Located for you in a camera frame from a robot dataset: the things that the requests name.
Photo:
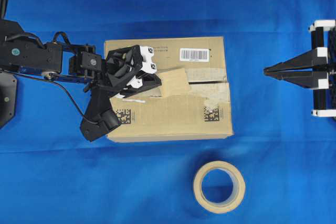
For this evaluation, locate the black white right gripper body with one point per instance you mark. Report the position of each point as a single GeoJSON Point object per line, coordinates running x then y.
{"type": "Point", "coordinates": [322, 35]}

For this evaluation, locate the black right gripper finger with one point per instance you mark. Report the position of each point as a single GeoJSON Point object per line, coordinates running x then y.
{"type": "Point", "coordinates": [304, 79]}
{"type": "Point", "coordinates": [296, 62]}

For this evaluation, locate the beige masking tape roll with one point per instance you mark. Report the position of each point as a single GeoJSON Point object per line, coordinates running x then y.
{"type": "Point", "coordinates": [219, 187]}

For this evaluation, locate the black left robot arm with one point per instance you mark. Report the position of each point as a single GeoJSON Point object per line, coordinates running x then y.
{"type": "Point", "coordinates": [57, 61]}

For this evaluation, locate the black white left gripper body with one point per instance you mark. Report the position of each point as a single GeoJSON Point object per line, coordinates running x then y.
{"type": "Point", "coordinates": [122, 66]}

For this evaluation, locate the beige tape strip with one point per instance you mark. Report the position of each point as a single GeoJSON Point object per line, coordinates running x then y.
{"type": "Point", "coordinates": [174, 82]}

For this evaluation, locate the brown cardboard box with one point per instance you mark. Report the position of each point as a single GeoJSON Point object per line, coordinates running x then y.
{"type": "Point", "coordinates": [201, 114]}

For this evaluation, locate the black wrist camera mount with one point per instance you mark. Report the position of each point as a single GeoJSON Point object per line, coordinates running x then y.
{"type": "Point", "coordinates": [100, 119]}

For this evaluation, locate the blue table cloth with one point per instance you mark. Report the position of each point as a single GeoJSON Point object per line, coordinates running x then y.
{"type": "Point", "coordinates": [51, 174]}

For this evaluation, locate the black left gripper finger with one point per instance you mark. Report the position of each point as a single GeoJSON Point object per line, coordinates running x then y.
{"type": "Point", "coordinates": [149, 80]}
{"type": "Point", "coordinates": [130, 91]}

